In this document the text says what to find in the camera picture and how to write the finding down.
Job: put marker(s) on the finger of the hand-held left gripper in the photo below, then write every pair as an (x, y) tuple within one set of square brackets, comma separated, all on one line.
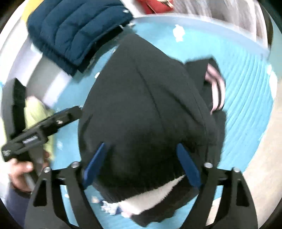
[(66, 117)]

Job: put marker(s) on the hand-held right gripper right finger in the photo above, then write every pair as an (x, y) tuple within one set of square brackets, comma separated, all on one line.
[(189, 167)]

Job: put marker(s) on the navy and yellow puffer jacket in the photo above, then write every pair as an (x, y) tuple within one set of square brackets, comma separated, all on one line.
[(72, 28)]

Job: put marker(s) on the red garment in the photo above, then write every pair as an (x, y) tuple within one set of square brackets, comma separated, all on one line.
[(152, 6)]

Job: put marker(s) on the grey pleated curtain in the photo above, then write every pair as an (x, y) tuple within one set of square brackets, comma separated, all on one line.
[(220, 13)]

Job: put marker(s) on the person's left hand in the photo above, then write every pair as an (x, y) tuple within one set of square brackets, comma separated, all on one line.
[(18, 174)]

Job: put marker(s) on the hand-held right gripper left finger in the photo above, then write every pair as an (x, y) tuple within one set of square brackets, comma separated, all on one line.
[(94, 163)]

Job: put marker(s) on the green garment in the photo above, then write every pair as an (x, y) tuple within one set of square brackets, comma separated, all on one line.
[(36, 114)]

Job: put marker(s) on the person's left forearm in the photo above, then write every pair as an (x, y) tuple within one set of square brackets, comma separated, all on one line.
[(15, 204)]

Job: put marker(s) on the black jacket with pink lining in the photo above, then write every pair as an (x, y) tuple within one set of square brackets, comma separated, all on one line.
[(143, 99)]

